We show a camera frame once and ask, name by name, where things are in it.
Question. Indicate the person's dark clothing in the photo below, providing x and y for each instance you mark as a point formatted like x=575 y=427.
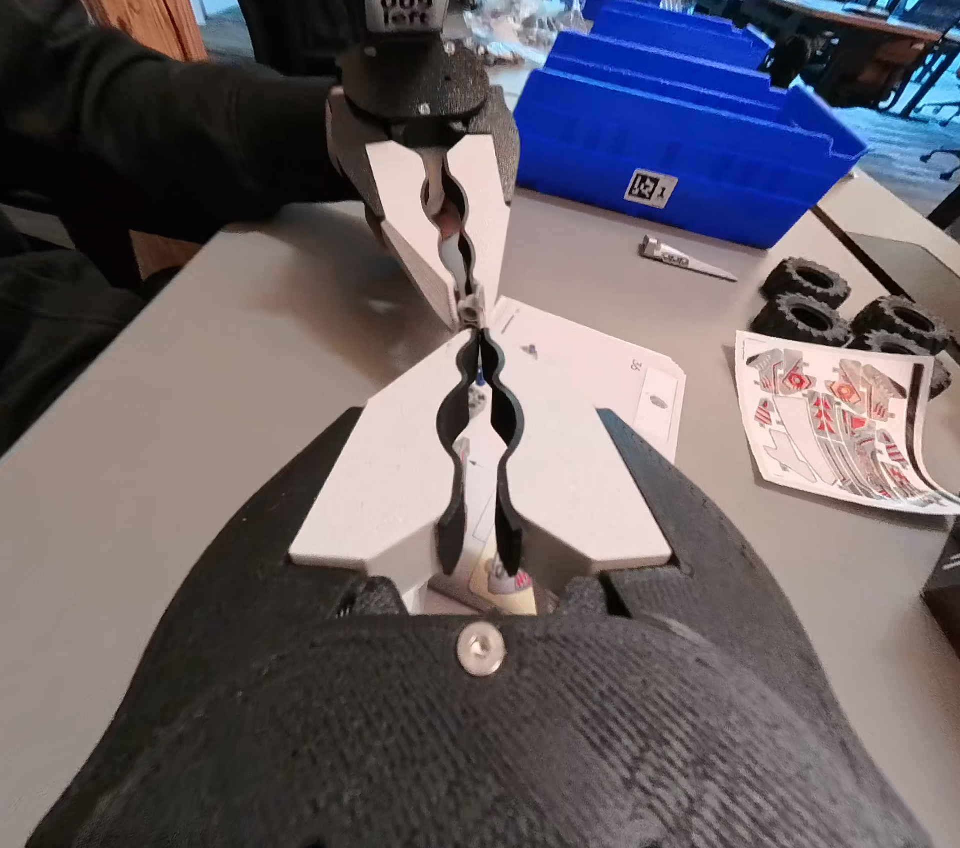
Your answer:
x=45 y=323

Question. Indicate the background wooden table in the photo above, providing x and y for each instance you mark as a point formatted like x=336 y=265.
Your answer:
x=847 y=15

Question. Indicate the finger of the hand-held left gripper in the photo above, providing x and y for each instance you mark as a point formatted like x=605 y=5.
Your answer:
x=486 y=195
x=401 y=202

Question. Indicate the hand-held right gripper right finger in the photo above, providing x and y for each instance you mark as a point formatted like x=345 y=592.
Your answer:
x=585 y=488

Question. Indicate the large blue storage bin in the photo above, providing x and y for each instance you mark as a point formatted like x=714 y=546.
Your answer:
x=675 y=142

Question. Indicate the dark box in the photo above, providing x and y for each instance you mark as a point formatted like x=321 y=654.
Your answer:
x=945 y=585

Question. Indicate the white instruction booklet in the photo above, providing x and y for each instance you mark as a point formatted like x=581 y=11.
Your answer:
x=600 y=375

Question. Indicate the person's left forearm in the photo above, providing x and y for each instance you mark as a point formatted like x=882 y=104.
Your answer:
x=187 y=127

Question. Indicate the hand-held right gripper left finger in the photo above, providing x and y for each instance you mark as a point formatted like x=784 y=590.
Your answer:
x=367 y=488

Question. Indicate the toy sticker sheet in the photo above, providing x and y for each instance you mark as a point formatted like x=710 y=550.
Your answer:
x=825 y=428

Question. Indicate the grey wedge brick separator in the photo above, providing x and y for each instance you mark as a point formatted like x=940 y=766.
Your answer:
x=675 y=257

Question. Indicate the office chair base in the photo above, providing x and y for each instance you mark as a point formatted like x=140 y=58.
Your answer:
x=943 y=159

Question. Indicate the grey toy brick assembly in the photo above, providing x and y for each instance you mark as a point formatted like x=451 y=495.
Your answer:
x=472 y=313

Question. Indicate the grey side table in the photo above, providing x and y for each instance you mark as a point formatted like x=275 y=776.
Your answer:
x=870 y=210

